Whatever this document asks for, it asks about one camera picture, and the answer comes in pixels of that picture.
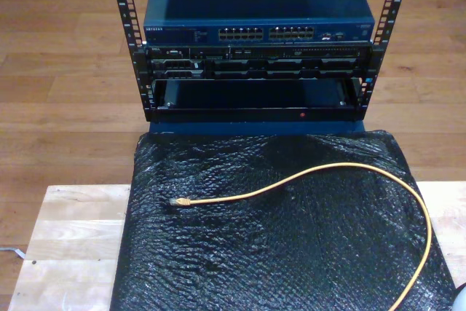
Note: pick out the black perforated equipment rack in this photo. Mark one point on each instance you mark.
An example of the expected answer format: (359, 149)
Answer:
(140, 67)

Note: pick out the blue base board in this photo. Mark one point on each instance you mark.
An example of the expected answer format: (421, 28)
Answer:
(218, 128)

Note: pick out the black bubble wrap mat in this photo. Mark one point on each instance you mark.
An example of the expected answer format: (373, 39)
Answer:
(255, 252)

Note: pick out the grey flat strip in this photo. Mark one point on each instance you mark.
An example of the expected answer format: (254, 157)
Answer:
(14, 251)

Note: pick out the black Dell rack server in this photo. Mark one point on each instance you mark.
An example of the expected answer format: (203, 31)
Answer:
(174, 65)

